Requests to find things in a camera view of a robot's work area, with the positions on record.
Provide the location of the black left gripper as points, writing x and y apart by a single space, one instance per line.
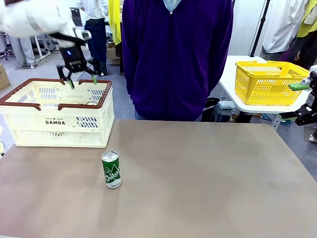
73 55

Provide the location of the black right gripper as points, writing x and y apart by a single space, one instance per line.
312 109

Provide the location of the green Chilsung can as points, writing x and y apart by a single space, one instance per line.
111 171

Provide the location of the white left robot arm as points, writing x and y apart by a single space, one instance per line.
29 17

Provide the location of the yellow plastic basket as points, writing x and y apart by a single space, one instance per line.
260 84

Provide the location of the cream shopping basket brown rim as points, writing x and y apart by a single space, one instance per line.
57 134

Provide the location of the open cardboard box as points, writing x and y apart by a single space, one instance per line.
112 55

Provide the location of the white side table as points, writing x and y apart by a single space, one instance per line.
260 108

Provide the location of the grey workshop desk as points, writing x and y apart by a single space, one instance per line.
44 48

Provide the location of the person white shirt dark trousers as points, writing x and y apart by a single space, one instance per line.
97 29

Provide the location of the person in grey trousers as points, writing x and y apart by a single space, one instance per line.
23 52

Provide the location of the yellow hanging garment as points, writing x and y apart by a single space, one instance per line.
115 22

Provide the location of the wet wipes pack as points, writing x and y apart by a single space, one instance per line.
226 104

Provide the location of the person in yellow vest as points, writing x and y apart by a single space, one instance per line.
308 27

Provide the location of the brown cardboard box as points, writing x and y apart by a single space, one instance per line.
4 77

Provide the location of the person in white shirt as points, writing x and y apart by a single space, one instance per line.
280 24

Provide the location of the black tripod pole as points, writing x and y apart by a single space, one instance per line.
258 29

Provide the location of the black bin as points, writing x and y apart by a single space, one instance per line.
210 109

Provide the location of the person in purple hoodie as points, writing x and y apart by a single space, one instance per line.
173 62

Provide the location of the dark wall panel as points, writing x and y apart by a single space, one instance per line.
78 17

